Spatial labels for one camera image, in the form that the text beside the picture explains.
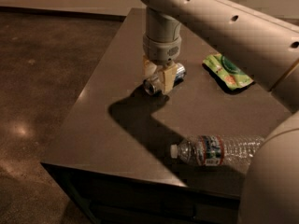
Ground silver blue redbull can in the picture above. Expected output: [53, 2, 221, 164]
[143, 63, 186, 95]

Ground green snack bag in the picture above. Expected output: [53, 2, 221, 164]
[203, 53, 254, 91]

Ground dark cabinet under table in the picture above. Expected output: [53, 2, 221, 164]
[42, 163, 240, 224]

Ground clear plastic water bottle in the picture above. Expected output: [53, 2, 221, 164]
[170, 135, 264, 173]

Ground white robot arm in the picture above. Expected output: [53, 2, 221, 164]
[141, 0, 299, 224]

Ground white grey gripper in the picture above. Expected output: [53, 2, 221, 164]
[143, 35, 181, 94]

